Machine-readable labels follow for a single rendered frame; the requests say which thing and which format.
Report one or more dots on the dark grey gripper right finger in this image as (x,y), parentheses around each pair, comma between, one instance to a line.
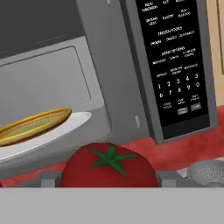
(167,177)

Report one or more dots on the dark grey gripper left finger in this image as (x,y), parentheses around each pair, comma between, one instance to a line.
(49,178)

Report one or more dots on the red tomato with green stem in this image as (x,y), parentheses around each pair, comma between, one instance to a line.
(87,172)

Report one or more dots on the yellow rimmed plate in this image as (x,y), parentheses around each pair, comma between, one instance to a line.
(35,125)

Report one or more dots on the white microwave turntable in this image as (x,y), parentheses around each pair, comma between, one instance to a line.
(70,122)

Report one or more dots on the grey microwave oven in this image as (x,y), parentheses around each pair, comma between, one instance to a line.
(116,73)

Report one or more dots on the grey metal colander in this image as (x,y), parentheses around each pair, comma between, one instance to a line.
(208,172)

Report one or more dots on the beige wooden cupboard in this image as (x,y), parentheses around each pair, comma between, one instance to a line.
(215,43)

